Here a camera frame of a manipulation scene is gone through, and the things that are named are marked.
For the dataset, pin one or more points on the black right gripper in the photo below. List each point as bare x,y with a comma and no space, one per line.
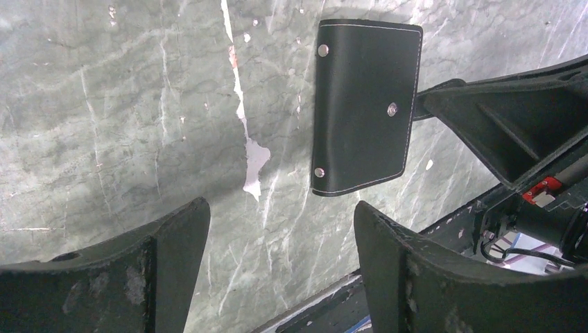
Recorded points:
523,127

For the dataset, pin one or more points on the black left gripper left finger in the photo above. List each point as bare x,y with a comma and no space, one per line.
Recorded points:
140,281

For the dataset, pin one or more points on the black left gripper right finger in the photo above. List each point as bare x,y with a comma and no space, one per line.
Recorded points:
413,284

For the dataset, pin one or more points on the black leather card holder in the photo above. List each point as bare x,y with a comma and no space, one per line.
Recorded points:
366,81

